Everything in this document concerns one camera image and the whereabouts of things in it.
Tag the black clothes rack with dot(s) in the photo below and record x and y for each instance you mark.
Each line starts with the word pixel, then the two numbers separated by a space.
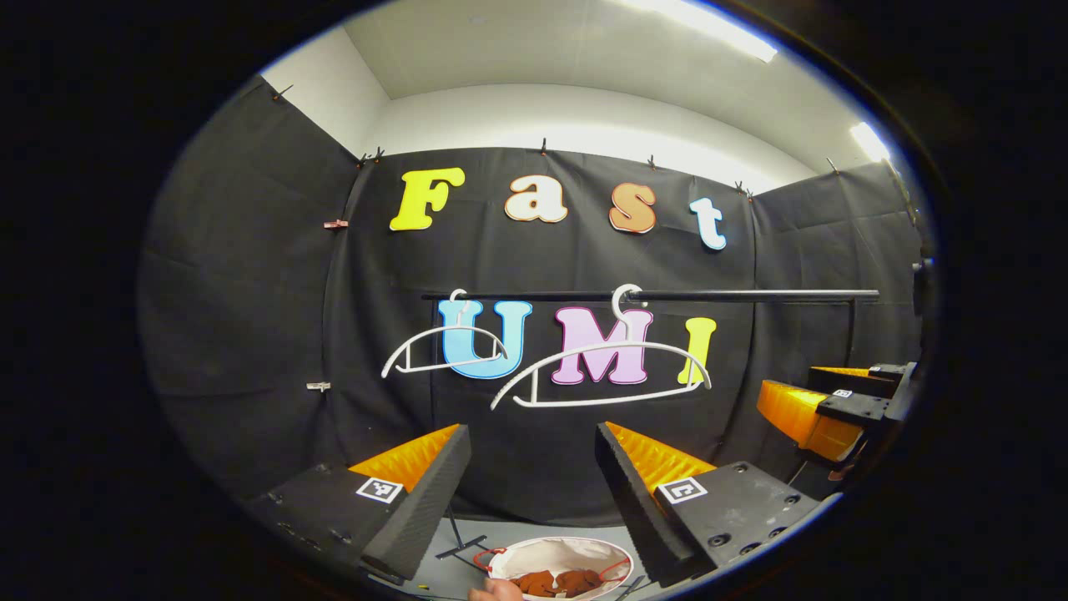
pixel 751 295

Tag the small ceiling light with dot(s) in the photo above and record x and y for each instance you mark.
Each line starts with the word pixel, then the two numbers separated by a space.
pixel 869 142

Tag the white plastic hanger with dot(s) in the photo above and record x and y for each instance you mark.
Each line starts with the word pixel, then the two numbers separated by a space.
pixel 617 343
pixel 450 328

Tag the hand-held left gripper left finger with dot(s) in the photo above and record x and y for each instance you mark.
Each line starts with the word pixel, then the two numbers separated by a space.
pixel 417 517

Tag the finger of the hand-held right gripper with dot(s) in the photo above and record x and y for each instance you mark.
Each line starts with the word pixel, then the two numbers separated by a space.
pixel 793 413
pixel 859 380

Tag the white laundry hamper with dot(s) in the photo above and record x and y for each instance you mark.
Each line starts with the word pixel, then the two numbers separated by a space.
pixel 559 551

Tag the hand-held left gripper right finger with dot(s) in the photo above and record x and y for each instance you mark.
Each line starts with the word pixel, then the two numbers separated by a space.
pixel 642 509

